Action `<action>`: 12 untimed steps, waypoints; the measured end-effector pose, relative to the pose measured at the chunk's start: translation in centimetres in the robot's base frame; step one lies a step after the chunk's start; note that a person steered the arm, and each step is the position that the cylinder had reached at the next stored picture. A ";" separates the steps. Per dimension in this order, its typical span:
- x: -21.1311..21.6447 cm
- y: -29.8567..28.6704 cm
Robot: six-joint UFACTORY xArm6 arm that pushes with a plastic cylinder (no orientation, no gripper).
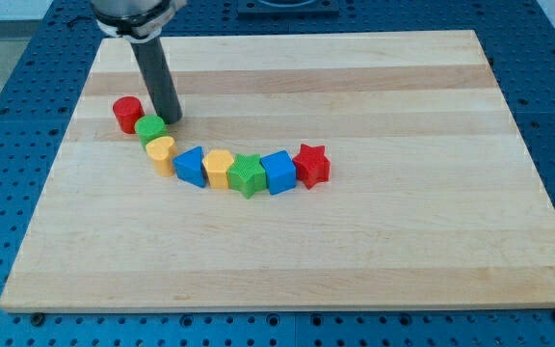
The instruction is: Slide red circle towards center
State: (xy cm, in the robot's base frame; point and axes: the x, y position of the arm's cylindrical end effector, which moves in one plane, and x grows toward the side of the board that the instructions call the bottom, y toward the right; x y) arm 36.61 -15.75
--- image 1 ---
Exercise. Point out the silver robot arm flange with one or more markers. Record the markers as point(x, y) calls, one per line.
point(137, 21)

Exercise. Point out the blue cube block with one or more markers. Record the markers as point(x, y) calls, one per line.
point(280, 172)

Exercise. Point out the green star block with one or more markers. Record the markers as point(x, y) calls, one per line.
point(246, 175)

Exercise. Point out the red star block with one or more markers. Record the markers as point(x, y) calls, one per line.
point(312, 165)

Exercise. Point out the yellow hexagon block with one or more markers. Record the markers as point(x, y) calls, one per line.
point(216, 164)

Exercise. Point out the blue triangle block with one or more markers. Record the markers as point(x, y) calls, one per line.
point(188, 167)

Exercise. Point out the yellow heart block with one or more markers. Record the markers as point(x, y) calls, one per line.
point(161, 152)

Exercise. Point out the green cylinder block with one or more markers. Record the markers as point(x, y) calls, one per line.
point(149, 128)

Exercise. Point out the wooden board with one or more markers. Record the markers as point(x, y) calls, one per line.
point(433, 200)

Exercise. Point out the red cylinder block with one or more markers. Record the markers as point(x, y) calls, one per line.
point(128, 110)

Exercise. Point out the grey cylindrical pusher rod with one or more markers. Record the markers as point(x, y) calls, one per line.
point(154, 68)

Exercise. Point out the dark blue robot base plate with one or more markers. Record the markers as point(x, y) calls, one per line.
point(250, 8)

